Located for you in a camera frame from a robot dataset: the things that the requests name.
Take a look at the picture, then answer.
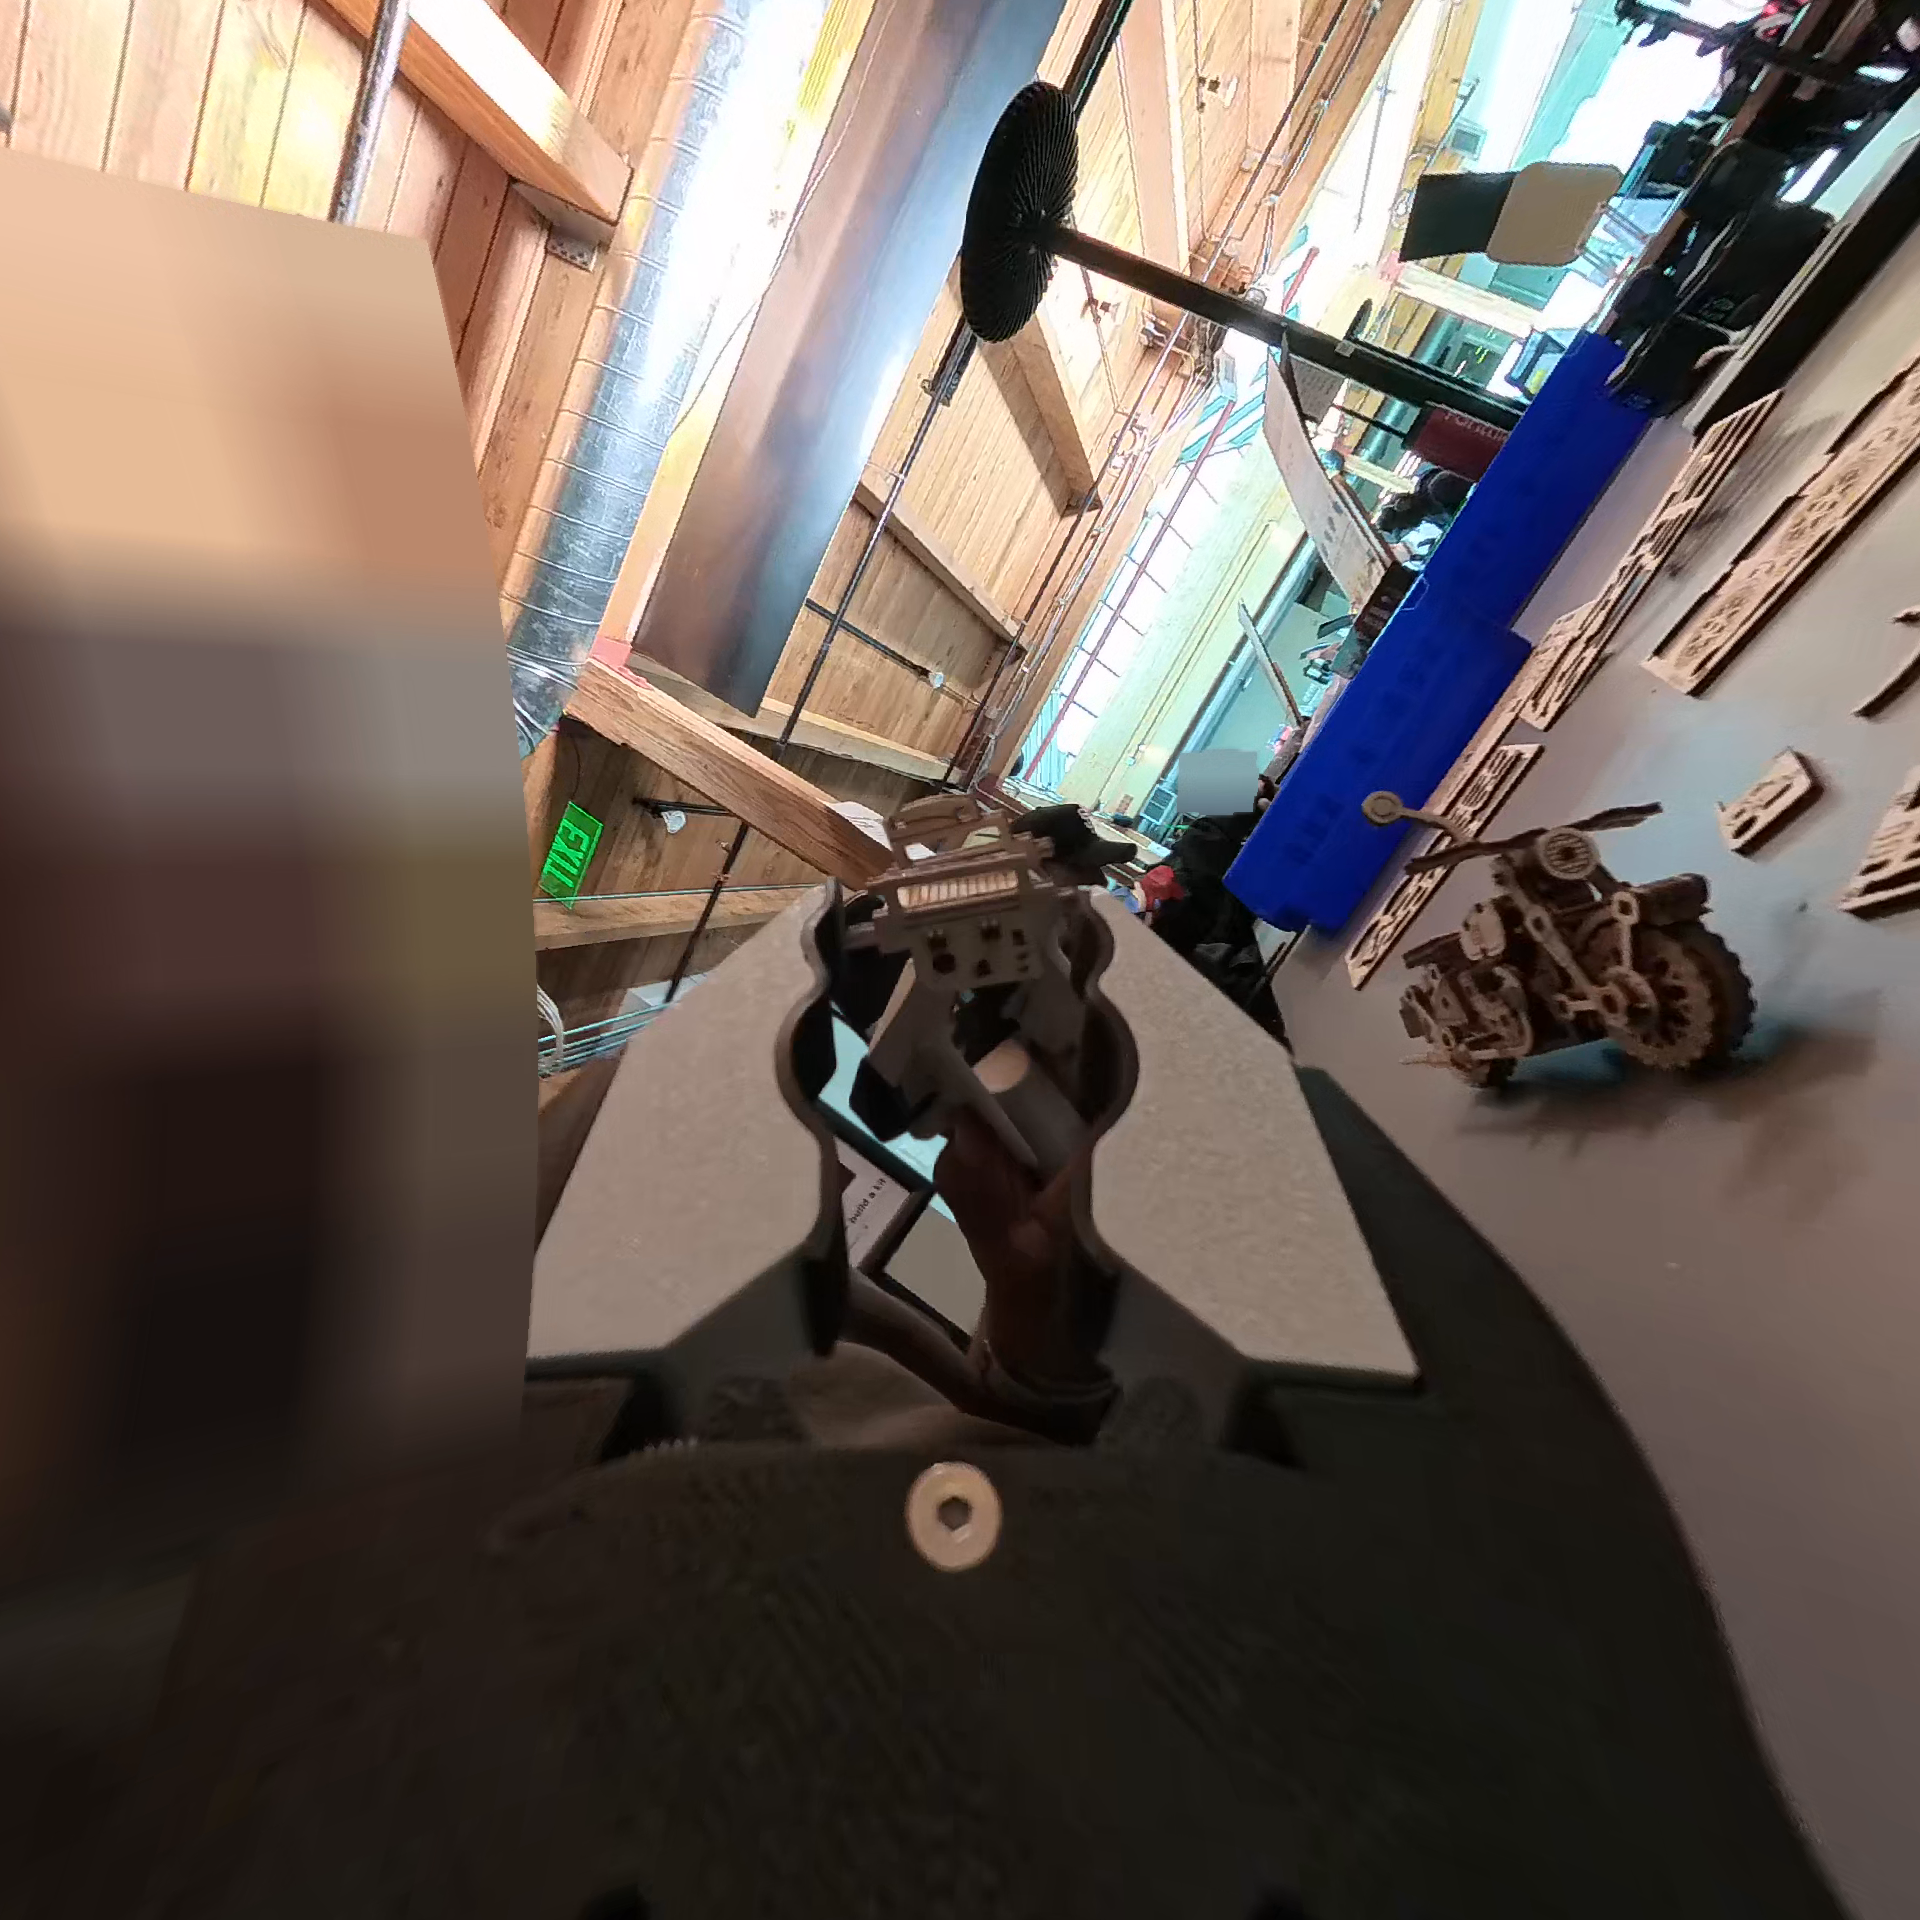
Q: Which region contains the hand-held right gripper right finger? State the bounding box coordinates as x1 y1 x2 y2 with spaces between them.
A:
1066 900 1421 1389

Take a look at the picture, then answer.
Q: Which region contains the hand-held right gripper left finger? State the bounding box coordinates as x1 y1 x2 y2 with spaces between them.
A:
527 881 848 1382

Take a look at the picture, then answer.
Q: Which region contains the small wooden model part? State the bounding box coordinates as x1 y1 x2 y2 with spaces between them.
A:
839 794 1104 1172

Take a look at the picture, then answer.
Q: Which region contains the grey desk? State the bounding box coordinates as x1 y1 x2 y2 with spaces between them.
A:
1266 193 1920 1920

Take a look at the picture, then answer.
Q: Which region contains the person's left hand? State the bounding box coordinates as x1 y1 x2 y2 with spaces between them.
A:
950 1117 1125 1420

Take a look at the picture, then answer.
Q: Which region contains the green exit sign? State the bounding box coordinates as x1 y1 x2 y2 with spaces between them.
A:
536 799 605 911

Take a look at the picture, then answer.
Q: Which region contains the wooden motorcycle model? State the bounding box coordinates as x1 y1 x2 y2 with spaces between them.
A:
1362 791 1759 1087

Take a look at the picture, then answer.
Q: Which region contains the small wooden puzzle piece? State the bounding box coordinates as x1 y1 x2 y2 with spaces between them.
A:
1852 607 1920 720
1717 749 1823 856
1837 765 1920 921

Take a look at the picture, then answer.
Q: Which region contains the white hanging banner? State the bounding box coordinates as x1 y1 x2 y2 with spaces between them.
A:
1258 351 1397 607

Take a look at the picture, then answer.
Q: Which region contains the large wooden puzzle sheet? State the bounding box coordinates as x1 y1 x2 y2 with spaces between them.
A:
1640 346 1920 698

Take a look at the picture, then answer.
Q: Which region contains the black monitor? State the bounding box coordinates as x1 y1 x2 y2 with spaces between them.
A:
1400 161 1629 271

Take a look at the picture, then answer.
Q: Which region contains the black disc on pole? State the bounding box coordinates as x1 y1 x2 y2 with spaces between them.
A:
958 81 1524 430

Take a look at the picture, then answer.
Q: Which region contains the black machine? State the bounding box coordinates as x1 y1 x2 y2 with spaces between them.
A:
1604 0 1920 423

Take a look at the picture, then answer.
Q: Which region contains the silver metal duct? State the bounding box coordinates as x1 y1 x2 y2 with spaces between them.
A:
503 0 751 758

